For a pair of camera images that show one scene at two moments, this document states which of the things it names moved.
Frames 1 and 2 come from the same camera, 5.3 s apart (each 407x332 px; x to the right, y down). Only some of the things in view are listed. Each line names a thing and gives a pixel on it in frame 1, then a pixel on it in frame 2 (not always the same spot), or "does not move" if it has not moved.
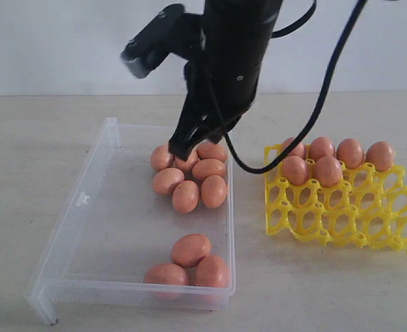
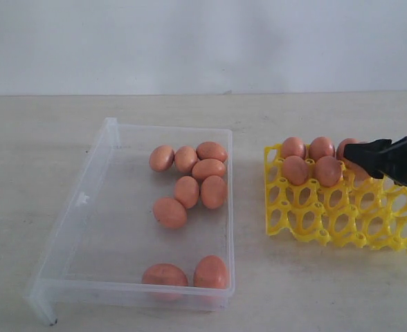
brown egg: (329, 170) does not move
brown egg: (166, 180) → (169, 213)
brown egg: (295, 169) does not move
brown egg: (185, 196) does not move
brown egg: (188, 250) → (354, 172)
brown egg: (298, 150) does not move
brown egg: (322, 146) does not move
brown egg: (160, 157) does not move
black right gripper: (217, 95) → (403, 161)
